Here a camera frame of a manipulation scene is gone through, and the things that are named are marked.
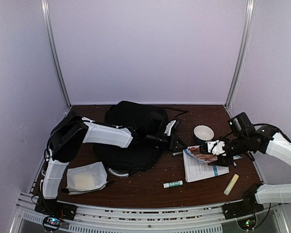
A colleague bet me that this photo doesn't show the black student backpack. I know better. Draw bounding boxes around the black student backpack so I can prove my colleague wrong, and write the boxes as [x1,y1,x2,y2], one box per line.
[93,101,187,177]

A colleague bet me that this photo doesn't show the dog picture book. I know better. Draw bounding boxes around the dog picture book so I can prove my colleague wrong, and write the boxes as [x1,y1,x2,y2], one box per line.
[183,146,229,183]

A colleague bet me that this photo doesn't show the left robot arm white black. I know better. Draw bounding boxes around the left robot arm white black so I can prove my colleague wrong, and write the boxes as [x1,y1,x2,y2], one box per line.
[40,116,187,216]

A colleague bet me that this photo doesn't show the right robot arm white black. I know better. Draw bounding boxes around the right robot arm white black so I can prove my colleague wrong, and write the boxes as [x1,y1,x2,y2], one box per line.
[202,112,291,215]

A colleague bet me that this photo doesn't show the pale yellow highlighter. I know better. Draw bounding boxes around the pale yellow highlighter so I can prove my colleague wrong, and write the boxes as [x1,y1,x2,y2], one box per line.
[224,174,239,195]

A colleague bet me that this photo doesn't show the white blue ceramic bowl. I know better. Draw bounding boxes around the white blue ceramic bowl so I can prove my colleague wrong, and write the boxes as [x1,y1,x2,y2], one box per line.
[193,125,214,144]

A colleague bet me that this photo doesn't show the white green glue stick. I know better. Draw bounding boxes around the white green glue stick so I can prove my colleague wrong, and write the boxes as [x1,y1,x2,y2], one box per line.
[163,180,183,188]

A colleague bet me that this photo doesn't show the white pouch with zipper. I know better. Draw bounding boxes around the white pouch with zipper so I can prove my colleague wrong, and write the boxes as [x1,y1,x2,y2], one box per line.
[61,162,108,195]

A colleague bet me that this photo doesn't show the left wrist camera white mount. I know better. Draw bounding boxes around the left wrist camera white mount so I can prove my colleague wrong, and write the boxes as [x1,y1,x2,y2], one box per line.
[164,118,181,136]

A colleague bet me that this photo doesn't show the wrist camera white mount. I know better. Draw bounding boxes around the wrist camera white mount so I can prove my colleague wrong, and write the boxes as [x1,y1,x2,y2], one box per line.
[164,118,181,136]
[199,140,226,156]

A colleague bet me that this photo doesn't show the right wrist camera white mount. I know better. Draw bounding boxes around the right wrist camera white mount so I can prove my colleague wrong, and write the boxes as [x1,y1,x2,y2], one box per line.
[199,140,226,156]

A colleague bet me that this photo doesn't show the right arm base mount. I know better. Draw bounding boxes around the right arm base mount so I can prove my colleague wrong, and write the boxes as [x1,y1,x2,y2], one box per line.
[222,200,264,220]

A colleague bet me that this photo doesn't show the right aluminium frame post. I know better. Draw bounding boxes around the right aluminium frame post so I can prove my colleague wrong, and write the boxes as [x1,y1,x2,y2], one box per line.
[225,0,256,111]

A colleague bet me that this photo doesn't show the aluminium frame post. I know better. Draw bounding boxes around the aluminium frame post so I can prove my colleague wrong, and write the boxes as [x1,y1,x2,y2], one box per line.
[41,0,72,108]
[225,0,256,111]

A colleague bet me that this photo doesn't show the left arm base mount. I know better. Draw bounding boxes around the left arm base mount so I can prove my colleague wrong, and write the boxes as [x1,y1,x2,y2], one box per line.
[34,200,77,220]

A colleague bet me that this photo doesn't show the left aluminium frame post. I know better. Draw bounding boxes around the left aluminium frame post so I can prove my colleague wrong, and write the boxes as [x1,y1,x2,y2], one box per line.
[41,0,72,108]

